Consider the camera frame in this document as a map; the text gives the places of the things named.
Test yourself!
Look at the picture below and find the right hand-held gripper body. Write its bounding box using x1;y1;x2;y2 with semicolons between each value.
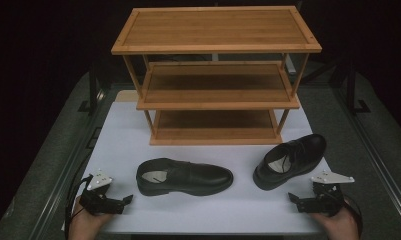
296;169;356;218

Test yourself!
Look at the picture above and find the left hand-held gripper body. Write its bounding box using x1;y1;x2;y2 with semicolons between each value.
79;168;126;216

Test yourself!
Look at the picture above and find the black leather shoe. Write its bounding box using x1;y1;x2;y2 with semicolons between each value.
135;157;235;197
252;133;328;192

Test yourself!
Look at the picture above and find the wooden three-tier shoe rack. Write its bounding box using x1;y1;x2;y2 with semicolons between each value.
110;5;323;147

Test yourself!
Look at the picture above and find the person's left hand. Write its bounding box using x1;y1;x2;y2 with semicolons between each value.
67;195;114;240

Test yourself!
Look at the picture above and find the person's right hand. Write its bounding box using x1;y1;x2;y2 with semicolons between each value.
309;199;361;240

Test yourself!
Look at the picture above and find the white table mat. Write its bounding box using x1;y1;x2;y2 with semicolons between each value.
61;99;333;236

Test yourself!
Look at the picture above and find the black metal stand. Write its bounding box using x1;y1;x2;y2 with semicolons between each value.
77;61;106;117
345;61;372;116

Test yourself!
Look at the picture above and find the black cable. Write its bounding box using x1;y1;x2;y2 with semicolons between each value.
64;175;94;240
341;194;365;238

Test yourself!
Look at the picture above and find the metal frame rail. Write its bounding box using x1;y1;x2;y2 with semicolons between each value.
332;87;401;231
27;88;117;240

